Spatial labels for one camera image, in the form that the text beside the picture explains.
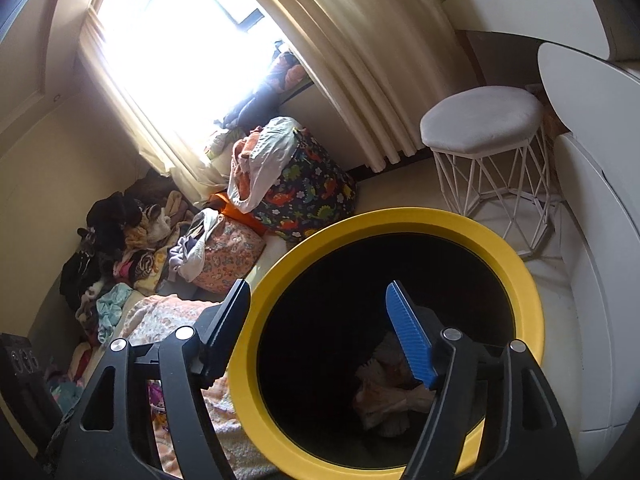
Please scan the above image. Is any yellow rimmed trash bin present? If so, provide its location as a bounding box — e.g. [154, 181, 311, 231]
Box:
[230, 208, 544, 480]

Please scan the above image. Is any pile of mixed clothes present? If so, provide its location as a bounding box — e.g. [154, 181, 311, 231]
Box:
[60, 175, 202, 342]

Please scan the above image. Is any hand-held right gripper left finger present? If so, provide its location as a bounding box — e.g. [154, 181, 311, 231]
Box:
[47, 278, 252, 480]

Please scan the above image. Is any white octagonal wire stool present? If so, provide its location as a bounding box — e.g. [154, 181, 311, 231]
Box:
[419, 86, 564, 260]

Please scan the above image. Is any white and orange laundry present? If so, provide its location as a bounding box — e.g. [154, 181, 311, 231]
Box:
[227, 116, 302, 214]

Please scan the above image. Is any clothes heap on window seat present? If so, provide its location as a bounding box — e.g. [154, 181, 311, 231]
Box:
[205, 50, 312, 161]

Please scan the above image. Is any blue floral cloth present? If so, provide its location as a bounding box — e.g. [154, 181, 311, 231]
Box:
[47, 375, 87, 412]

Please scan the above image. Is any black framed window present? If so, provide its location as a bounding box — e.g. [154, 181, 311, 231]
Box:
[95, 0, 302, 161]

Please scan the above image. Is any light blue garment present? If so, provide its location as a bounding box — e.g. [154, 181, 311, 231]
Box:
[96, 282, 134, 344]

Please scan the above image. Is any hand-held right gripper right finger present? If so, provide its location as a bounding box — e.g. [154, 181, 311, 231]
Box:
[384, 280, 581, 480]

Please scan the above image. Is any cream curtain with wide folds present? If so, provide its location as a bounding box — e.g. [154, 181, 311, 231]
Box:
[235, 0, 482, 174]

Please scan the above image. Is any white and lavender garment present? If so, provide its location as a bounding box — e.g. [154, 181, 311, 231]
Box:
[169, 209, 222, 284]

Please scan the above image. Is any dinosaur print laundry bag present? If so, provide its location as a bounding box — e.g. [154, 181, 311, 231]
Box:
[252, 130, 359, 244]

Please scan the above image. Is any cream sheer curtain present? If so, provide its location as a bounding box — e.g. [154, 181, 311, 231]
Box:
[75, 10, 227, 197]

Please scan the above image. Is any orange bag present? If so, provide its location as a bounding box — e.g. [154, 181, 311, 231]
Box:
[210, 192, 269, 234]

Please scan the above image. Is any white dressing table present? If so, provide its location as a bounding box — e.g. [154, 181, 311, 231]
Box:
[440, 0, 640, 62]

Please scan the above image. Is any white tissue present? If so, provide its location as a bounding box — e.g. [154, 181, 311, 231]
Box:
[352, 345, 439, 437]

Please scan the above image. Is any white curved drawer cabinet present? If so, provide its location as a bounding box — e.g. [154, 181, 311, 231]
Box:
[537, 42, 640, 447]

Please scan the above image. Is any pink and white quilt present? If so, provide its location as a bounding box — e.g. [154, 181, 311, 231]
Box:
[50, 294, 281, 480]

